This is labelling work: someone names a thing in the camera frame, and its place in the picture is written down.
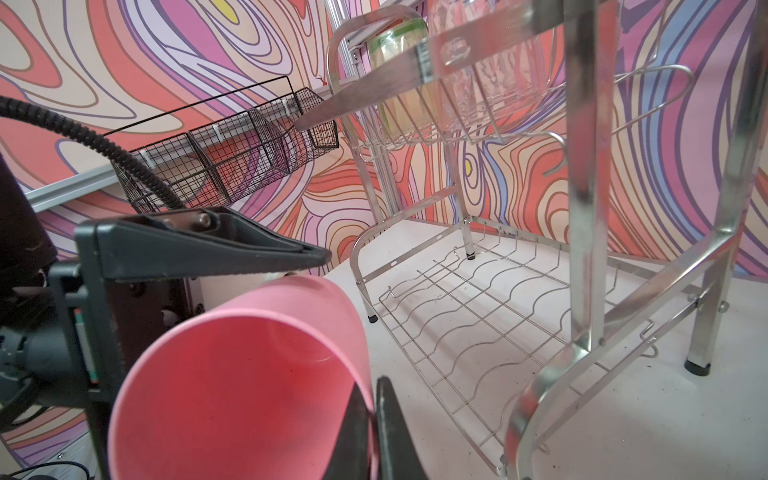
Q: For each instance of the green translucent cup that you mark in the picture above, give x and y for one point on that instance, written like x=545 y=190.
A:
x=408 y=111

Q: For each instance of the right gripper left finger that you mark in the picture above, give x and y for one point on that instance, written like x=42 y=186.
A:
x=189 y=243

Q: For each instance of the black wire basket left wall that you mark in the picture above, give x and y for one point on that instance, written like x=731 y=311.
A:
x=220 y=162

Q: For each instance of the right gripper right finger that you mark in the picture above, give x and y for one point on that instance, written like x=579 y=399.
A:
x=374 y=444

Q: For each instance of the opaque pink cup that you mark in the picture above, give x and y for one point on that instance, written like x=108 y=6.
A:
x=255 y=388

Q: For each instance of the clear pink cup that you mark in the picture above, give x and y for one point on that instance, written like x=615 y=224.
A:
x=512 y=79

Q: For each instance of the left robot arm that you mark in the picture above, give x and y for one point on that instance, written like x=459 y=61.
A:
x=47 y=149

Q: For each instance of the steel two-tier dish rack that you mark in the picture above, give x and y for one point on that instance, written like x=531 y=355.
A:
x=503 y=287

